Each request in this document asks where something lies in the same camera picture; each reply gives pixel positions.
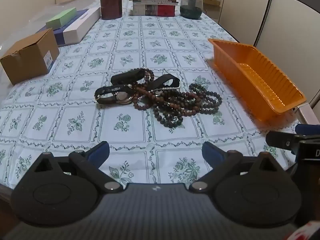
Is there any orange plastic tray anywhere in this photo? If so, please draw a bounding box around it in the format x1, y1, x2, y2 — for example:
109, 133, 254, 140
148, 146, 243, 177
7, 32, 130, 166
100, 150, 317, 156
208, 38, 306, 122

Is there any dark bead necklace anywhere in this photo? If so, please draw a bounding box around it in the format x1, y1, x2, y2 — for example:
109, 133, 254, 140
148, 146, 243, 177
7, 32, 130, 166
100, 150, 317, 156
152, 89, 187, 130

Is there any flat blue box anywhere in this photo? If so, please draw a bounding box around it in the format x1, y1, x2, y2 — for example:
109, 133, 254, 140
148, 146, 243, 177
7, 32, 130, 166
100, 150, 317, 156
53, 9, 87, 46

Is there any black wristband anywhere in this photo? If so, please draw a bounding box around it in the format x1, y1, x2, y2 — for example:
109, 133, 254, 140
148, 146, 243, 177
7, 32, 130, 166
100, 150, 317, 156
111, 68, 145, 85

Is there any black bead bracelet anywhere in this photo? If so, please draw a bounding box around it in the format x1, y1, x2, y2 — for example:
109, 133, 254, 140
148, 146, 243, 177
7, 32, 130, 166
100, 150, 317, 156
188, 82, 223, 114

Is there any white grey wardrobe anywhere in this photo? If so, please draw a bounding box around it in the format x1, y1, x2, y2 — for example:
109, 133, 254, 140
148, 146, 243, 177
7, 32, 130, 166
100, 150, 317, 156
219, 0, 319, 111

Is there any black strap wristwatch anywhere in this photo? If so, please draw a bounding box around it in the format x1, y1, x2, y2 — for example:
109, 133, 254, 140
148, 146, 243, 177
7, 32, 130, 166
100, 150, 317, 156
94, 84, 135, 105

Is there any dark green glass jar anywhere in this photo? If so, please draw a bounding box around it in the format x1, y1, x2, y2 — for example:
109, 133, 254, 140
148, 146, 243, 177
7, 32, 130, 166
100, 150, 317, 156
180, 0, 203, 20

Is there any dark red cylinder tin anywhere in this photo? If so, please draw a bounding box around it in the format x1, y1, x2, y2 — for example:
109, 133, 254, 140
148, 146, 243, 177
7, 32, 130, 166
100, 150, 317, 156
100, 0, 123, 20

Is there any brown cardboard box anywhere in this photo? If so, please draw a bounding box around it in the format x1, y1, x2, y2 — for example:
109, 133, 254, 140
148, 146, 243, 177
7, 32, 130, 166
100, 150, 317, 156
1, 29, 60, 85

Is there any stack of books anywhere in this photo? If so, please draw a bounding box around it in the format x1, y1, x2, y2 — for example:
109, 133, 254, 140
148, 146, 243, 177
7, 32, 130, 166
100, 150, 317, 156
130, 0, 178, 17

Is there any green rectangular box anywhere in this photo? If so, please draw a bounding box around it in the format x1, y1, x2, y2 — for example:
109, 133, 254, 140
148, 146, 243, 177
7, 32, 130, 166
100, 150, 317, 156
46, 7, 77, 30

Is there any reddish brown bead necklace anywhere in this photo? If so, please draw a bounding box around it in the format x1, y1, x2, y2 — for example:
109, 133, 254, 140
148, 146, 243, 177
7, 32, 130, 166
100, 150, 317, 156
133, 68, 201, 117

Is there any long white box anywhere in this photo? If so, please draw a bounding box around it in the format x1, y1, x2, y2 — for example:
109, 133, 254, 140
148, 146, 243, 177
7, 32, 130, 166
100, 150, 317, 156
63, 7, 101, 45

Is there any pink white stool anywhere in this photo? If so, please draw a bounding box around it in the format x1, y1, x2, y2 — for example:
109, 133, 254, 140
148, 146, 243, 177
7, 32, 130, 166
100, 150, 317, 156
292, 102, 319, 125

